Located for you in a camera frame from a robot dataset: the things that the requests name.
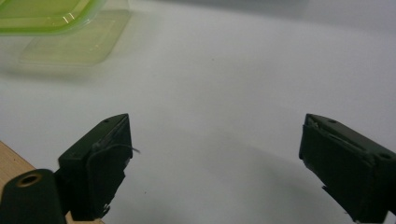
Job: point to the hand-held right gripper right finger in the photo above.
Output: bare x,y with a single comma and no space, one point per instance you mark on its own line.
348,168

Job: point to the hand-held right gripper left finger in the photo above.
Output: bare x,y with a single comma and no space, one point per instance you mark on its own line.
99,168

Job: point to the rectangular green plastic container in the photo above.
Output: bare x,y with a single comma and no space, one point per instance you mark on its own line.
59,28

